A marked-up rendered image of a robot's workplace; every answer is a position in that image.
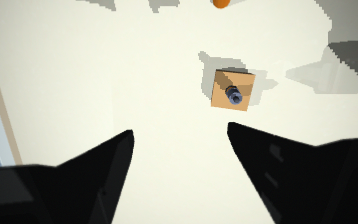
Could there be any orange cylinder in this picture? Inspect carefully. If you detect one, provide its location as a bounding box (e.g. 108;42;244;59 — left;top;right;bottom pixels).
213;0;230;8

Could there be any tan block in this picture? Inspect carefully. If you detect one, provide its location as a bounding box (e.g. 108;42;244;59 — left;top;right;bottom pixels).
211;70;256;111

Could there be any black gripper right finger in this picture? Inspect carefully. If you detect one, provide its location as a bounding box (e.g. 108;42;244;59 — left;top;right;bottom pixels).
227;122;358;224

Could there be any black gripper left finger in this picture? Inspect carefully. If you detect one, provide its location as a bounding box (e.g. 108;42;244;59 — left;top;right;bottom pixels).
0;129;135;224

